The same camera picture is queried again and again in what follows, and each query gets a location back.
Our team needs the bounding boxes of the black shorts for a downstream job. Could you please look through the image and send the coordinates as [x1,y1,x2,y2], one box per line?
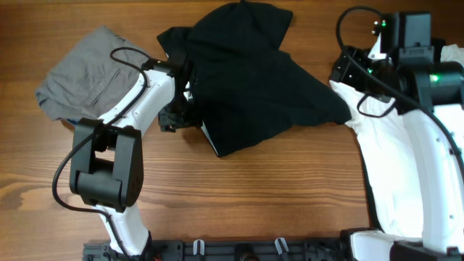
[157,1,352,157]

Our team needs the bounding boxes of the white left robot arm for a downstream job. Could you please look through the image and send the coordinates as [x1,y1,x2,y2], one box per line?
[69,59,202,260]

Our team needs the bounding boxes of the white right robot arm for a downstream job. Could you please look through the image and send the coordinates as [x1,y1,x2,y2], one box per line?
[330,12,463,260]

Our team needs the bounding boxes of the black garment under white shirt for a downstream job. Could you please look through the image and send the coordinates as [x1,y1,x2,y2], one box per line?
[431,37,447,57]

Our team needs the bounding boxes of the grey folded shorts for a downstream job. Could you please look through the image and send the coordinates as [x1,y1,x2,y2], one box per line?
[35,26,147,121]

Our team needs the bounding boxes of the blue denim garment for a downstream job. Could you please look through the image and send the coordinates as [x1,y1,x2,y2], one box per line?
[62,119,78,125]

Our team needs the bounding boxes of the white t-shirt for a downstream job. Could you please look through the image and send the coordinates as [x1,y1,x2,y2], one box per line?
[329,43,464,240]

